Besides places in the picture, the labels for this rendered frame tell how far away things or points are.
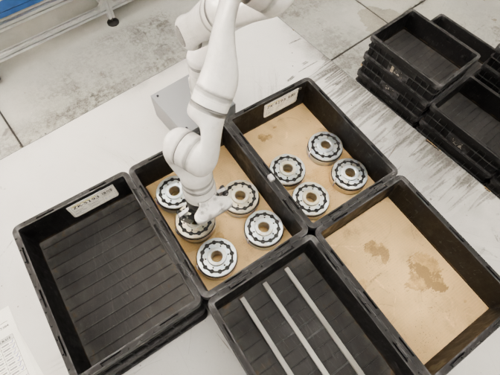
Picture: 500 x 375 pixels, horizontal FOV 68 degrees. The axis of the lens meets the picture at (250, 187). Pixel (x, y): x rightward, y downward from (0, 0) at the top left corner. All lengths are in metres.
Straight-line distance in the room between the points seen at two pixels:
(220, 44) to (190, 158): 0.20
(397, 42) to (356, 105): 0.70
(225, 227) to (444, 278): 0.58
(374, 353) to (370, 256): 0.24
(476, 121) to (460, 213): 0.80
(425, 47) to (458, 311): 1.38
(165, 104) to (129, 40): 1.52
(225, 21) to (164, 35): 2.13
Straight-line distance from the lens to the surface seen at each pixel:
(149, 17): 2.90
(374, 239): 1.06
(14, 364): 1.22
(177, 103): 1.27
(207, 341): 1.08
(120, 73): 2.57
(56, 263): 1.09
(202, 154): 0.66
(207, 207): 0.81
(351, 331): 0.99
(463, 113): 2.07
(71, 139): 1.42
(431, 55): 2.09
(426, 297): 1.07
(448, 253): 1.10
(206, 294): 0.86
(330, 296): 0.99
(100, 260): 1.05
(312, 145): 1.12
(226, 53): 0.64
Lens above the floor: 1.78
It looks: 63 degrees down
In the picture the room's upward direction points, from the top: 3 degrees clockwise
